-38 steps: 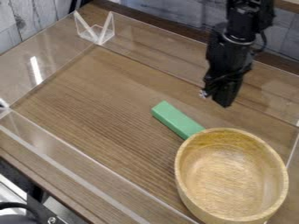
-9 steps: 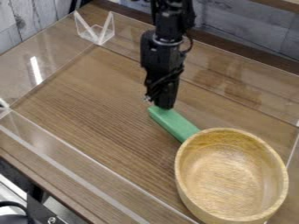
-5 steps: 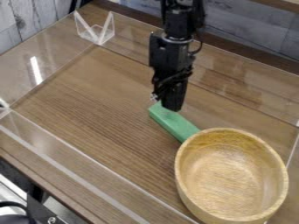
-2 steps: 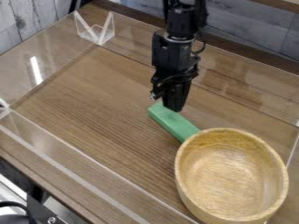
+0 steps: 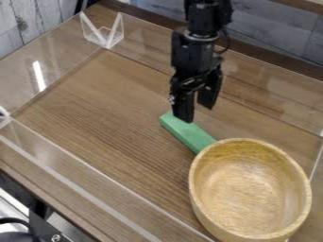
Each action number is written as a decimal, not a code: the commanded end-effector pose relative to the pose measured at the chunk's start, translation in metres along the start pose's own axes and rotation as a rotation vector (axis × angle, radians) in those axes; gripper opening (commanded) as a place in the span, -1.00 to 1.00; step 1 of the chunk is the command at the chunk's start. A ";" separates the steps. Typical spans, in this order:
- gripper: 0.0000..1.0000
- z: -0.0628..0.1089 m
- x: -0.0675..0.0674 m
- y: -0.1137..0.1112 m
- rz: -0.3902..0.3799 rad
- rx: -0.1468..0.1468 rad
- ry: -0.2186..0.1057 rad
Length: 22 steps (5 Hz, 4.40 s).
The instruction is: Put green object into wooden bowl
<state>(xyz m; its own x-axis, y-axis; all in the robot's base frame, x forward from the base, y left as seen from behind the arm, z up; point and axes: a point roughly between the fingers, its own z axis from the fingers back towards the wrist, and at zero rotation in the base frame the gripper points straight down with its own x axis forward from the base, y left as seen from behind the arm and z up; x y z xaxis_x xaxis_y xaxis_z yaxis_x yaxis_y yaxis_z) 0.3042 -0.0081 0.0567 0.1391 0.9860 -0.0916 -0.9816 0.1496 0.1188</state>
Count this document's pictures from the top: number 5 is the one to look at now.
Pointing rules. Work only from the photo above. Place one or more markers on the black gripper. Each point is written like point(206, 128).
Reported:
point(197, 63)

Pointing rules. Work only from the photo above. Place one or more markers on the green rectangular block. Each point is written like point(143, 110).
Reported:
point(189, 133)

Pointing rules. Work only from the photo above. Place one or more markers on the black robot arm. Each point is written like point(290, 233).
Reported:
point(207, 17)

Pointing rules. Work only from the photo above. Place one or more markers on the wooden bowl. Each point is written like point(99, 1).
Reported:
point(250, 191)

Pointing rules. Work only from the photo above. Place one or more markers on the clear acrylic corner bracket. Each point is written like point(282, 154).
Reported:
point(106, 37)

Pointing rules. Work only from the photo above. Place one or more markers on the clear acrylic tray wall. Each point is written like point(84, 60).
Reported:
point(83, 144)

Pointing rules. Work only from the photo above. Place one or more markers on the black metal bracket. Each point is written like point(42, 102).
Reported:
point(43, 228)

